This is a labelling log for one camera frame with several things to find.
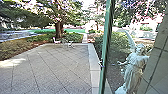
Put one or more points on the small rounded green bush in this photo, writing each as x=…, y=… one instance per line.
x=74, y=37

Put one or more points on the white garden chair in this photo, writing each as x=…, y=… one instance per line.
x=56, y=41
x=70, y=43

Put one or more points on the green garden bush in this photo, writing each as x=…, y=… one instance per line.
x=116, y=45
x=20, y=45

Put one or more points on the brown tree trunk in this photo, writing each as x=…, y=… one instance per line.
x=58, y=29

